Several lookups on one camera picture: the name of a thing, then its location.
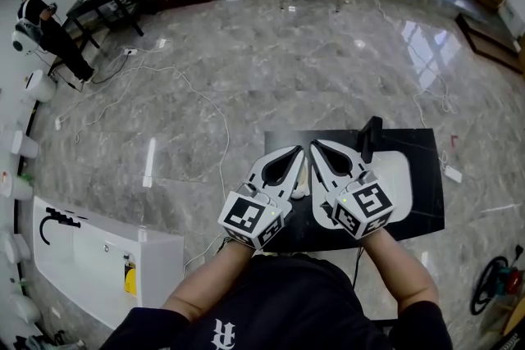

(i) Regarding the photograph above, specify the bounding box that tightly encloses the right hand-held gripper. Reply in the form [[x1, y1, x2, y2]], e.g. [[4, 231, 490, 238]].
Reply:
[[309, 139, 395, 241]]

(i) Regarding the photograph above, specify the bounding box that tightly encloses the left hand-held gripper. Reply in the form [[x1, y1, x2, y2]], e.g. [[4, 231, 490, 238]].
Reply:
[[217, 144, 308, 252]]

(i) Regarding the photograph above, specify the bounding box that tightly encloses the cream bar of soap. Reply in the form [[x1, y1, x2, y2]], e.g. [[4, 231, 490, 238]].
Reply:
[[296, 157, 310, 193]]

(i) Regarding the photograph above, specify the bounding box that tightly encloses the person's right forearm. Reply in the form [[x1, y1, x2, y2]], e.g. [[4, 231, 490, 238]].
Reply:
[[359, 225, 441, 316]]

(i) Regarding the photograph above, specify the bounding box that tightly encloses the person's left forearm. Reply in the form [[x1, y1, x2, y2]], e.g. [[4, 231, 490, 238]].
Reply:
[[162, 235, 256, 324]]

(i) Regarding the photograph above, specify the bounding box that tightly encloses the black basin faucet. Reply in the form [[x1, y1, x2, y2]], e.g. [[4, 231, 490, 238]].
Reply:
[[359, 116, 384, 163]]

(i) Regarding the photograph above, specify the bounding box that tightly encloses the black marble vanity cabinet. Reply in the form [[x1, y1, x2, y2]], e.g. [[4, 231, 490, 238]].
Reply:
[[262, 128, 446, 255]]

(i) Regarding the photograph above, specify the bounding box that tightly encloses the person's black printed shirt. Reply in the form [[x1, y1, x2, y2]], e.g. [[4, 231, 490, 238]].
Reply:
[[99, 252, 454, 350]]

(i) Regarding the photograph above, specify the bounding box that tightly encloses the dark low wooden platform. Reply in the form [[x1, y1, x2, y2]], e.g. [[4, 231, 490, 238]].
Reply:
[[454, 11, 525, 75]]

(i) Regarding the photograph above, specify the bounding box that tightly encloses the green and red machine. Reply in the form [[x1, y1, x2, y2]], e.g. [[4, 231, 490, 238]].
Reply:
[[493, 265, 525, 297]]

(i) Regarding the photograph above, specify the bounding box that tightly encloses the black bathtub faucet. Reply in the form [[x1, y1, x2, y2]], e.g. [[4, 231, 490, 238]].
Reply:
[[39, 207, 82, 247]]

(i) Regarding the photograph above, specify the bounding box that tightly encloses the white cylindrical ceramic fixture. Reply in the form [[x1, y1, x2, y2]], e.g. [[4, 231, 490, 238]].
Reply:
[[24, 69, 57, 104]]

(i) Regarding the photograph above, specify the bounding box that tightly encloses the white round ceramic fixture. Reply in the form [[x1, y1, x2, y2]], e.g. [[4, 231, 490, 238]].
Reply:
[[11, 20, 43, 57]]

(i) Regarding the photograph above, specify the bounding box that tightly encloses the long white floor cable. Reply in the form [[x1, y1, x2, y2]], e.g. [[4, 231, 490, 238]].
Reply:
[[57, 39, 231, 271]]

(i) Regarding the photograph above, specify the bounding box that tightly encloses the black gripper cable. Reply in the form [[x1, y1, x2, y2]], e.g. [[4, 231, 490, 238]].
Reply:
[[351, 244, 367, 289]]

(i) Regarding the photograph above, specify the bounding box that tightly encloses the black floor cable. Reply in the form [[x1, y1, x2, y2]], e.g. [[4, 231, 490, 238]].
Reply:
[[90, 52, 129, 86]]

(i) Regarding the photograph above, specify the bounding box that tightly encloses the black coiled hose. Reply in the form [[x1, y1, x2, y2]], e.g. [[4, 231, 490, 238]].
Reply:
[[469, 255, 510, 317]]

